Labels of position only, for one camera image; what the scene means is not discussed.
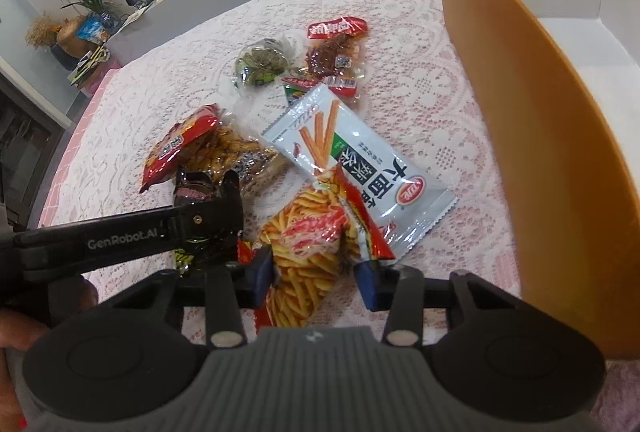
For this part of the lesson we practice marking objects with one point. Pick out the pink storage box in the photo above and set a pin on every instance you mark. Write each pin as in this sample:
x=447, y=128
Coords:
x=97, y=77

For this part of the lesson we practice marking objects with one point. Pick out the pink lace tablecloth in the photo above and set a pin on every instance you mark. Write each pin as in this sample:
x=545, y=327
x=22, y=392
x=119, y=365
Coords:
x=175, y=77

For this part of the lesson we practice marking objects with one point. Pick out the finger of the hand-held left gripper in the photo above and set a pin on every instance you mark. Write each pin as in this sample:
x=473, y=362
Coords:
x=210, y=222

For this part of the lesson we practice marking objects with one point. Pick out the clear round green snack packet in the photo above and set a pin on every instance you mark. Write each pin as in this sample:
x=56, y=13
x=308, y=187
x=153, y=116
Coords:
x=262, y=62

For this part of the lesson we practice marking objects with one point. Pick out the dark snack packet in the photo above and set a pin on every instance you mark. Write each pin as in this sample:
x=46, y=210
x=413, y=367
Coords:
x=192, y=192

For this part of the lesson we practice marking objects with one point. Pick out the person's left hand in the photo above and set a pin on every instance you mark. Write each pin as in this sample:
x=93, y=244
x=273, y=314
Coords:
x=20, y=332

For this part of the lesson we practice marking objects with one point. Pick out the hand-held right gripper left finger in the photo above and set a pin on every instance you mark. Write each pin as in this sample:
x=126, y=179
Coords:
x=262, y=277

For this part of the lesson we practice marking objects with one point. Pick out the dried flower bunch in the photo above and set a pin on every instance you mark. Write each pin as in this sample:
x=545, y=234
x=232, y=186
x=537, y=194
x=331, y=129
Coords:
x=42, y=29

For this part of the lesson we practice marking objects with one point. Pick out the small green snack packet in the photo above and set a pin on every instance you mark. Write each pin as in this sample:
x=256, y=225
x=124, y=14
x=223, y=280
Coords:
x=292, y=94

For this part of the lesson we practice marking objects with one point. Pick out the white stick snack packet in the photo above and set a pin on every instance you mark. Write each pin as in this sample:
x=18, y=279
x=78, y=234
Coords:
x=360, y=152

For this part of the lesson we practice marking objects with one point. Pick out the heap of yellow packets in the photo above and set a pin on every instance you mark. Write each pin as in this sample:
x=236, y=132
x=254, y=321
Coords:
x=87, y=59

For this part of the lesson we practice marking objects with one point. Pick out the gold vase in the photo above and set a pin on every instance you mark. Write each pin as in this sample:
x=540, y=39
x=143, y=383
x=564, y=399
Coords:
x=70, y=37

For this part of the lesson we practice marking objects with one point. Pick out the red fries snack packet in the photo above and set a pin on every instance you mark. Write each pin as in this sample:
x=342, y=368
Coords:
x=305, y=232

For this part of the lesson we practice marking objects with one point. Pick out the red-topped meat snack packet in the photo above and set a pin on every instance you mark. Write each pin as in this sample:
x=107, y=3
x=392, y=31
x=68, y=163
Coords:
x=330, y=52

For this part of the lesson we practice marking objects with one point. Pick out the clear nut bar packet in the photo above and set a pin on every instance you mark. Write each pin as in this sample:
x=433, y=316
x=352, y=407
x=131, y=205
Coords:
x=265, y=167

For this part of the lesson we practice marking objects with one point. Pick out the blue printed packet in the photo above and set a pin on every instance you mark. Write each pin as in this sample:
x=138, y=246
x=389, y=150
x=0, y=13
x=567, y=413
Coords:
x=92, y=29

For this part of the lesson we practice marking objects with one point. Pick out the orange cardboard box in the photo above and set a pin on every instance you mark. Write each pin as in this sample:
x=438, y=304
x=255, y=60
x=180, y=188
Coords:
x=525, y=162

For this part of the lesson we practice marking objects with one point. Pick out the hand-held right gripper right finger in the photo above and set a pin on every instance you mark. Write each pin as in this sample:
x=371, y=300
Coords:
x=367, y=284

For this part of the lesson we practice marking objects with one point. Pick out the red twisted dough snack packet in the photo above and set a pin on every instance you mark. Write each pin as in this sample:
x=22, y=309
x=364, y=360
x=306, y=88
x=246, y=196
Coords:
x=170, y=147

